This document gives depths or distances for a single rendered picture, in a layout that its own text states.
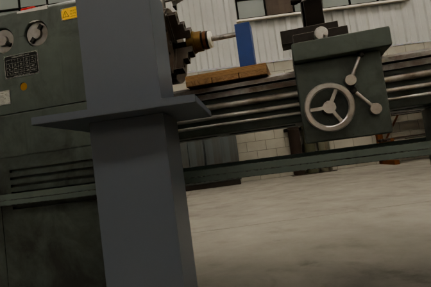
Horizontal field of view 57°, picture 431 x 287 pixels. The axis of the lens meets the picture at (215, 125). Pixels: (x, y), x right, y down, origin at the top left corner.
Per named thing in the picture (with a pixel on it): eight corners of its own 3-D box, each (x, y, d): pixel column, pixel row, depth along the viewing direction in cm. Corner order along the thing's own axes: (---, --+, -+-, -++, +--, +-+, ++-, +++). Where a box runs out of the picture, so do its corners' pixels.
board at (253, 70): (186, 87, 146) (185, 76, 146) (208, 98, 181) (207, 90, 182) (267, 73, 140) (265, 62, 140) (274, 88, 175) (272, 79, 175)
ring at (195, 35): (183, 29, 162) (204, 25, 160) (189, 36, 171) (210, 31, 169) (185, 52, 161) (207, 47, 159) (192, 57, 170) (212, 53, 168)
